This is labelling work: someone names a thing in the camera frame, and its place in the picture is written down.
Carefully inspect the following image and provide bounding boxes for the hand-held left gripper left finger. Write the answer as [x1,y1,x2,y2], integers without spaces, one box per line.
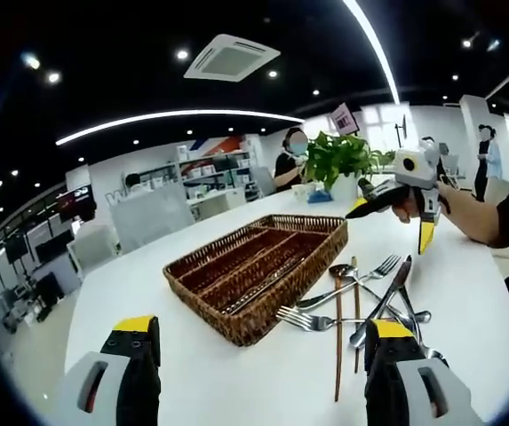
[56,314,163,426]

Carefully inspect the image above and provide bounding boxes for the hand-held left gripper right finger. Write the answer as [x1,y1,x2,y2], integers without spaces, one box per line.
[363,319,486,426]

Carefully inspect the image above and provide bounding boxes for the silver table knife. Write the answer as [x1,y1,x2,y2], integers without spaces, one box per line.
[349,255,414,350]
[218,261,311,317]

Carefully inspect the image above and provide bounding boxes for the silver fork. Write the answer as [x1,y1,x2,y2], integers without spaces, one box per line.
[296,253,402,311]
[275,305,369,333]

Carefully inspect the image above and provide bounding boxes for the brown wooden chopstick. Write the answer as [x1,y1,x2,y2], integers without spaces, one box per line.
[352,261,362,374]
[333,272,344,403]

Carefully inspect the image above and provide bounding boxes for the brown wicker storage tray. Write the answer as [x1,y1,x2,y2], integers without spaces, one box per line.
[163,214,350,348]

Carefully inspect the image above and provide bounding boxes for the white storage shelf with boxes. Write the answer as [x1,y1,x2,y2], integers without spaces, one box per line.
[138,148,255,203]

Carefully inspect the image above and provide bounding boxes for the person's right hand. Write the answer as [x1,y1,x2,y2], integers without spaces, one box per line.
[390,180,466,224]

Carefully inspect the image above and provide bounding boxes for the small screen on stand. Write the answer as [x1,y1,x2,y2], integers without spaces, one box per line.
[394,113,411,150]

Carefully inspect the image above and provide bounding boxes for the green potted plant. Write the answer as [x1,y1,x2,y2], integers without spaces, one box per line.
[300,130,397,201]

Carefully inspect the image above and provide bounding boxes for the pink hanging sign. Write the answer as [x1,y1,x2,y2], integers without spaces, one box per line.
[331,100,362,134]

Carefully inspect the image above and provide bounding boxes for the straight ceiling light strip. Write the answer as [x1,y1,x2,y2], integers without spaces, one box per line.
[341,0,402,104]

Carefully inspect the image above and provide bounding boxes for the white office chair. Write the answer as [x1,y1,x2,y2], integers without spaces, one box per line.
[252,164,277,196]
[66,221,124,279]

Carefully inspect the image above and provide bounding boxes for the computer monitor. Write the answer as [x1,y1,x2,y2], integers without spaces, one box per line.
[34,228,77,265]

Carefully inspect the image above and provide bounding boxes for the white office desk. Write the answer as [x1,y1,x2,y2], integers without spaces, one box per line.
[185,185,249,221]

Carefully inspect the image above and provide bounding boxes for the grey mesh office chair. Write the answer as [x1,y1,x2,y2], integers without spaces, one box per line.
[108,183,196,256]

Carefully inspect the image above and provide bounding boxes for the black screen on stand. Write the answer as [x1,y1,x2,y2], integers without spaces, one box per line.
[4,233,28,263]

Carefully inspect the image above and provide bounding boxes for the white ceiling air conditioner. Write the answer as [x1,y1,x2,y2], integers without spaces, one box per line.
[182,33,282,84]

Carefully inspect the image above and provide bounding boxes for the curved ceiling light strip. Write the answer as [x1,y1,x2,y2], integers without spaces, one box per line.
[54,109,306,146]

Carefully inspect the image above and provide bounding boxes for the round ceiling spotlights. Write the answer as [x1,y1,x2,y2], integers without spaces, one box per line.
[9,37,509,187]

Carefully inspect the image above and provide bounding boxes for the wall screen with red picture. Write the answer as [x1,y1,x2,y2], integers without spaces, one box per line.
[56,184,98,221]

